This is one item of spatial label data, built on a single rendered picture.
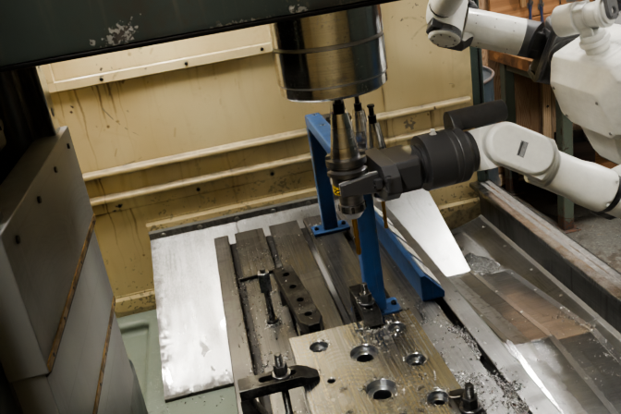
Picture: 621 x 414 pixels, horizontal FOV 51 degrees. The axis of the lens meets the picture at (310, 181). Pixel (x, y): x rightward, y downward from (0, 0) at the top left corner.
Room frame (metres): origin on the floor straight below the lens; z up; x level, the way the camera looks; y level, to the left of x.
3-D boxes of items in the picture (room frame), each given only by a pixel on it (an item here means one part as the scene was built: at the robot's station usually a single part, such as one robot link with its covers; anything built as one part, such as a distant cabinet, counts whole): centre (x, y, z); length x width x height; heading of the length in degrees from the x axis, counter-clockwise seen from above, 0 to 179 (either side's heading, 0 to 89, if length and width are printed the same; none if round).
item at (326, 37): (0.94, -0.06, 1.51); 0.16 x 0.16 x 0.12
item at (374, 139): (1.25, -0.14, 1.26); 0.04 x 0.04 x 0.07
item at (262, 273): (1.22, 0.13, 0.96); 0.03 x 0.03 x 0.13
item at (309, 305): (1.21, 0.07, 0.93); 0.26 x 0.05 x 0.06; 13
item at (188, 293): (1.58, 0.03, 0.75); 0.89 x 0.70 x 0.26; 98
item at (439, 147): (0.95, -0.15, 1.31); 0.13 x 0.12 x 0.10; 11
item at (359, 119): (1.36, -0.13, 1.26); 0.04 x 0.04 x 0.07
